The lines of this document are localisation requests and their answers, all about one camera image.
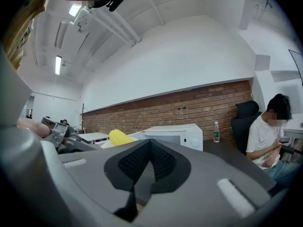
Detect rectangular ceiling light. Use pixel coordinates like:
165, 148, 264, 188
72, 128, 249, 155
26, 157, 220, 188
68, 3, 82, 17
55, 55, 62, 75

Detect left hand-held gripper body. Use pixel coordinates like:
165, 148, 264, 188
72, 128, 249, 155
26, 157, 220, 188
40, 116, 80, 155

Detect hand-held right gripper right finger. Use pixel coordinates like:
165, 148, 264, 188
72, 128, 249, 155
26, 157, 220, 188
146, 139, 277, 219

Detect white desk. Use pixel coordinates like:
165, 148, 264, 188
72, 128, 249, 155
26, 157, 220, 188
78, 132, 109, 144

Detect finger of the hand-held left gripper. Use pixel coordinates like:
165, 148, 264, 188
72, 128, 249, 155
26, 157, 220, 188
67, 138, 101, 151

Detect clear bottle with green label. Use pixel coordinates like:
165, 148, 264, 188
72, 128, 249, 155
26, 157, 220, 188
213, 121, 221, 143

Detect black-framed panel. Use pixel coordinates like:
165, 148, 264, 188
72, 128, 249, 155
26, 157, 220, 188
288, 49, 303, 87

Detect person's yellow plaid shirt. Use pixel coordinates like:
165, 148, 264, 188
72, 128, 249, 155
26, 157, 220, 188
2, 0, 47, 70

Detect wooden coat rack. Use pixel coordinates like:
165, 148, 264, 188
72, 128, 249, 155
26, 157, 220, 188
79, 103, 87, 133

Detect black head-worn camera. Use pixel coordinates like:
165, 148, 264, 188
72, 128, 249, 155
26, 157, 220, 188
106, 0, 125, 12

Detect black office chair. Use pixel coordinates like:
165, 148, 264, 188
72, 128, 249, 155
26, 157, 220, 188
231, 100, 263, 156

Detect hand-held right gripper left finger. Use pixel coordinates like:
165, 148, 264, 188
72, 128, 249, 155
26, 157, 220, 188
58, 138, 152, 223

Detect yellow corn cob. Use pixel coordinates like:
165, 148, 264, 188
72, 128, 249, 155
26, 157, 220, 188
108, 128, 135, 147

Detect person's left forearm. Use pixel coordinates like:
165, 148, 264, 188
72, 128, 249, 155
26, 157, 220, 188
17, 117, 52, 138

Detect white ceiling pipes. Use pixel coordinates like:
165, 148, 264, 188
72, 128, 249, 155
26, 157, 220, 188
89, 7, 143, 47

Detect white microwave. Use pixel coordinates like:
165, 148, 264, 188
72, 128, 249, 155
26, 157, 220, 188
127, 123, 204, 152

